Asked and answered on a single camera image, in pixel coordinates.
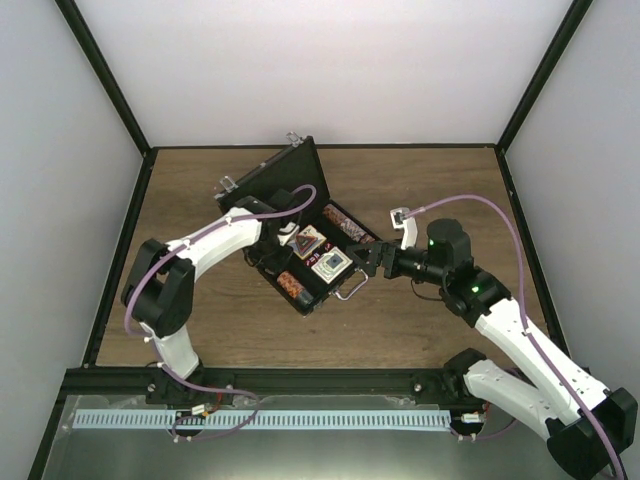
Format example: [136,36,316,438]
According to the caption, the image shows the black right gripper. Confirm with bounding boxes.
[347,239,449,286]

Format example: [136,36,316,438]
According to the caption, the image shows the small orange chip stack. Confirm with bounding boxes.
[276,271,305,299]

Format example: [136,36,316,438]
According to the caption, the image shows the red black triangular card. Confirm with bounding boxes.
[294,233,317,255]

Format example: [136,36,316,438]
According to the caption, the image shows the white playing card deck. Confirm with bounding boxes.
[311,247,353,284]

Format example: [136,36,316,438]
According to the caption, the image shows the black poker set case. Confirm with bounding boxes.
[213,132,383,317]

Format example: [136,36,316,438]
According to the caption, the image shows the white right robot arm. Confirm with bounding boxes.
[347,208,638,479]

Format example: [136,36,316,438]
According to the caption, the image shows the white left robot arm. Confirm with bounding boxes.
[121,185,316,404]

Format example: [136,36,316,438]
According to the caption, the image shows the red dice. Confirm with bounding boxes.
[305,242,334,267]

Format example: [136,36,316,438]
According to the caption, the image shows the row of poker chips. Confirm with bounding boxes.
[318,203,377,251]

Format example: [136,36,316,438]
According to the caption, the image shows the black chip stack in case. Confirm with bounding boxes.
[295,291,313,308]

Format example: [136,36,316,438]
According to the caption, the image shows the chrome case handle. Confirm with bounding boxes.
[332,270,369,302]

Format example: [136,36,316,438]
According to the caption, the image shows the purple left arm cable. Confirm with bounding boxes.
[123,184,319,444]

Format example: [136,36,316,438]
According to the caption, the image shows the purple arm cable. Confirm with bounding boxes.
[123,184,319,444]
[404,194,629,479]

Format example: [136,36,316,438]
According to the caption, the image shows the light blue slotted rail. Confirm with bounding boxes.
[72,409,451,432]

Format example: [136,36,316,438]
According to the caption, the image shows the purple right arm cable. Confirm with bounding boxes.
[404,194,629,479]

